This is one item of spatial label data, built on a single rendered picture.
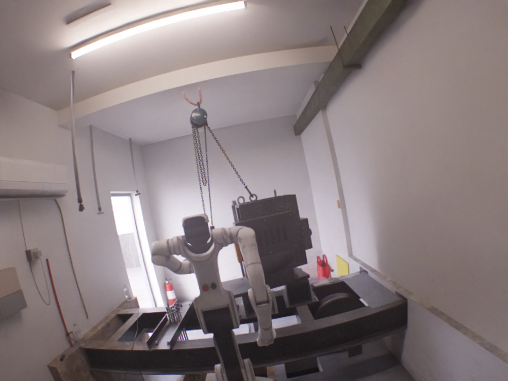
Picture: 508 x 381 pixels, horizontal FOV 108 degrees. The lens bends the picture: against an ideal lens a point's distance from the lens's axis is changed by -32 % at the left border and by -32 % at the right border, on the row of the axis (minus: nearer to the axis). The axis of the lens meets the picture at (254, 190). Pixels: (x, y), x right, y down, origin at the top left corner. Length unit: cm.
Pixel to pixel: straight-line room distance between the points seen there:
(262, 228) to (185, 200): 277
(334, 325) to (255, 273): 95
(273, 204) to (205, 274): 104
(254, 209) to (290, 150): 257
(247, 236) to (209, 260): 21
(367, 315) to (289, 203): 109
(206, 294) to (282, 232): 92
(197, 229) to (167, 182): 352
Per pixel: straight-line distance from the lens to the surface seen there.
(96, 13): 178
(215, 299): 139
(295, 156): 458
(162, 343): 225
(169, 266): 146
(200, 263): 127
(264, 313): 128
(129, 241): 922
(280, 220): 207
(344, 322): 203
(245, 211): 213
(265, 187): 449
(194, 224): 127
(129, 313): 310
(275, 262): 211
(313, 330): 199
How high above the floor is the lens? 169
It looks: level
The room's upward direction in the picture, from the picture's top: 11 degrees counter-clockwise
